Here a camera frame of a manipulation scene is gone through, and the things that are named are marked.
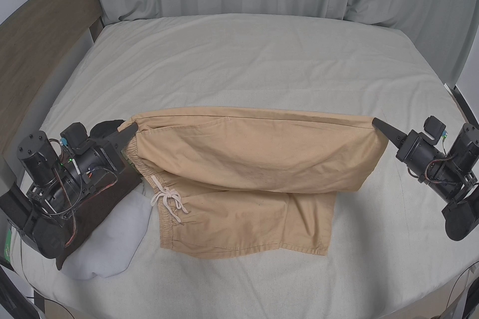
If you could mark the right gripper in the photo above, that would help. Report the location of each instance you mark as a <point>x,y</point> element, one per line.
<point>415,151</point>

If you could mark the white garment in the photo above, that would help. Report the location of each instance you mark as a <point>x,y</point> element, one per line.
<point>119,235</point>

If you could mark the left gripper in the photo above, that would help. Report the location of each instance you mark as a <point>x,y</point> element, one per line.
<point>101,164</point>

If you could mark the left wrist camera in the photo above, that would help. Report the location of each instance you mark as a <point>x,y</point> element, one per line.
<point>75,136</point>

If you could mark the tan shorts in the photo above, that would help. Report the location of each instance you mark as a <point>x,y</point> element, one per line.
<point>243,160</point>

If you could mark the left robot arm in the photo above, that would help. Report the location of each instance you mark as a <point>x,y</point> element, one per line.
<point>37,156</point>

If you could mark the bed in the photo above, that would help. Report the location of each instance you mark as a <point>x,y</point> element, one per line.
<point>243,59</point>

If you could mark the brown garment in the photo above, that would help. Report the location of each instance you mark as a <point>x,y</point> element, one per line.
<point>112,198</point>

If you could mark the black garment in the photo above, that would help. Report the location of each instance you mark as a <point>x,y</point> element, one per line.
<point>103,128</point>

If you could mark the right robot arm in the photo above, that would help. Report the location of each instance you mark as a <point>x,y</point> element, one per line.
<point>464,145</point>

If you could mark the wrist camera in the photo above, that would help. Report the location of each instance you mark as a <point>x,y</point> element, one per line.
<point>434,128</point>
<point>75,136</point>

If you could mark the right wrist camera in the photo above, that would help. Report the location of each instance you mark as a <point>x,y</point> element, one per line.
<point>434,128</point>

